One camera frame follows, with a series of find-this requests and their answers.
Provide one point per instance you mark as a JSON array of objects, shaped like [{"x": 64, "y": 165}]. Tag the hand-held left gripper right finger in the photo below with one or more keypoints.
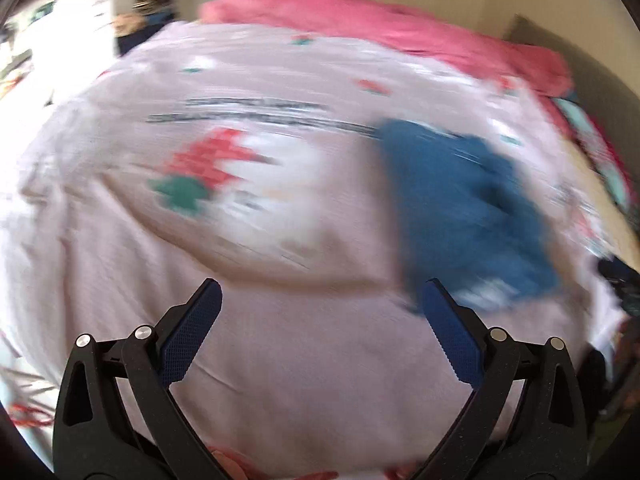
[{"x": 452, "y": 335}]

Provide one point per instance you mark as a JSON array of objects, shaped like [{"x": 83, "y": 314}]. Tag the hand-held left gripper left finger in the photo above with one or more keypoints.
[{"x": 192, "y": 335}]

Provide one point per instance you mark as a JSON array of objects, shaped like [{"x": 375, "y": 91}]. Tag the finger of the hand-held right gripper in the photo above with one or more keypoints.
[{"x": 620, "y": 277}]

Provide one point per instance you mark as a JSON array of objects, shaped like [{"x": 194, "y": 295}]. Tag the blue denim pants lace trim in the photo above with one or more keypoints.
[{"x": 450, "y": 200}]

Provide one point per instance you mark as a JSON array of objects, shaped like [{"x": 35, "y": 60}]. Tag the pink strawberry print blanket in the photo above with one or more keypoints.
[{"x": 300, "y": 335}]

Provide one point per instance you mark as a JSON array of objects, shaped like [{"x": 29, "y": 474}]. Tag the beige bed sheet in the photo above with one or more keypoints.
[{"x": 585, "y": 170}]

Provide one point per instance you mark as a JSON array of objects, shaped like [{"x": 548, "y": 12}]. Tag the colourful floral cloth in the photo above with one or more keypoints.
[{"x": 600, "y": 140}]

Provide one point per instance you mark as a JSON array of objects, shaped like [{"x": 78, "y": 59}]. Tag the grey padded headboard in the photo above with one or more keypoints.
[{"x": 575, "y": 60}]

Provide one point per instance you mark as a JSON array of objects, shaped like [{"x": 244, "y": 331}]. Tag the beige crumpled cloth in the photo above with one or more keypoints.
[{"x": 125, "y": 24}]

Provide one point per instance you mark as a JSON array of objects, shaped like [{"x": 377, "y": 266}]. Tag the pink duvet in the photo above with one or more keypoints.
[{"x": 375, "y": 15}]

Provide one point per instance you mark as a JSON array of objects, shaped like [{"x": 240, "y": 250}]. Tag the pile of folded clothes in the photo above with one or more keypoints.
[{"x": 155, "y": 7}]

